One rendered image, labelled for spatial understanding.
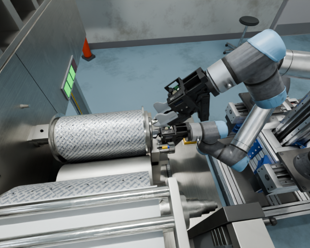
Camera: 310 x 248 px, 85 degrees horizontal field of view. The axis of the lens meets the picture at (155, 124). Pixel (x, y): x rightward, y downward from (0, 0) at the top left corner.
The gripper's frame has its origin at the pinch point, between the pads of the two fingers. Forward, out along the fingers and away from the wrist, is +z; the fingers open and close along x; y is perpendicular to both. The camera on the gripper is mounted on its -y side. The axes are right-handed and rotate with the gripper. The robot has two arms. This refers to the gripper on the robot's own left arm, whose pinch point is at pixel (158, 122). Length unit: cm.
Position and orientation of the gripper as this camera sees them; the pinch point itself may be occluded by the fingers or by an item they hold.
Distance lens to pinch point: 53.7
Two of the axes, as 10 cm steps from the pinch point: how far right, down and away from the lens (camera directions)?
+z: -7.6, 4.6, 4.6
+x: 1.2, 7.9, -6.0
